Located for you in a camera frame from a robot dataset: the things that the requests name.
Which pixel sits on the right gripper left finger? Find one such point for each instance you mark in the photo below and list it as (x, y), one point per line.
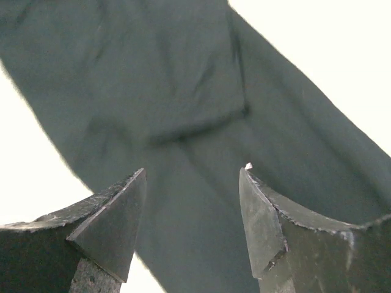
(85, 247)

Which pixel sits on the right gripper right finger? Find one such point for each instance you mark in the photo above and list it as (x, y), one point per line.
(294, 249)

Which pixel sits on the black t shirt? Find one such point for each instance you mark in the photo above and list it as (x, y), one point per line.
(191, 92)

